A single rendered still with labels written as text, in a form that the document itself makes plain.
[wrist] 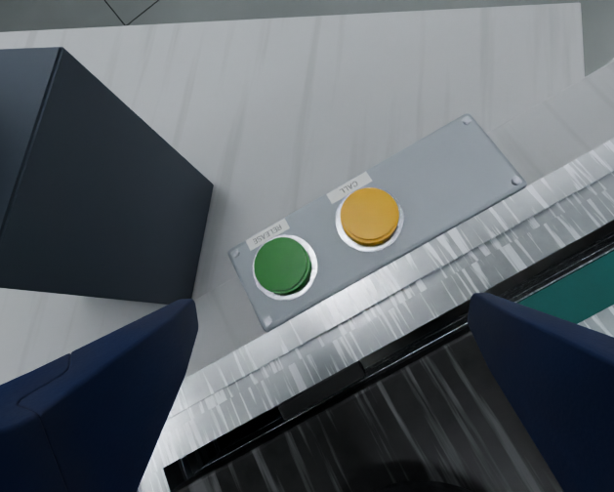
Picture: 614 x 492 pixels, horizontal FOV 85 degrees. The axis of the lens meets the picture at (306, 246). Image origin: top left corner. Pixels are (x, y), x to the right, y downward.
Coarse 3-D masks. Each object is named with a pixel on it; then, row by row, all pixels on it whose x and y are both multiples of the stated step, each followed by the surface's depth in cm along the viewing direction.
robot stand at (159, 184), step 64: (0, 64) 20; (64, 64) 19; (0, 128) 18; (64, 128) 20; (128, 128) 25; (0, 192) 17; (64, 192) 20; (128, 192) 25; (192, 192) 34; (0, 256) 17; (64, 256) 20; (128, 256) 26; (192, 256) 35
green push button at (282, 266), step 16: (272, 240) 24; (288, 240) 23; (256, 256) 24; (272, 256) 23; (288, 256) 23; (304, 256) 23; (256, 272) 23; (272, 272) 23; (288, 272) 23; (304, 272) 23; (272, 288) 23; (288, 288) 23
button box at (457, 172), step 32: (448, 128) 24; (480, 128) 24; (384, 160) 25; (416, 160) 24; (448, 160) 24; (480, 160) 23; (352, 192) 24; (416, 192) 24; (448, 192) 23; (480, 192) 23; (512, 192) 23; (288, 224) 25; (320, 224) 24; (416, 224) 23; (448, 224) 23; (320, 256) 24; (352, 256) 24; (384, 256) 23; (256, 288) 24; (320, 288) 23; (288, 320) 24
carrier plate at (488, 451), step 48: (384, 384) 20; (432, 384) 20; (480, 384) 20; (288, 432) 21; (336, 432) 20; (384, 432) 20; (432, 432) 19; (480, 432) 19; (192, 480) 21; (240, 480) 21; (288, 480) 20; (336, 480) 20; (384, 480) 19; (432, 480) 19; (480, 480) 18; (528, 480) 18
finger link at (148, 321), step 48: (144, 336) 7; (192, 336) 9; (48, 384) 5; (96, 384) 6; (144, 384) 7; (0, 432) 4; (48, 432) 5; (96, 432) 6; (144, 432) 7; (0, 480) 4; (48, 480) 5; (96, 480) 6
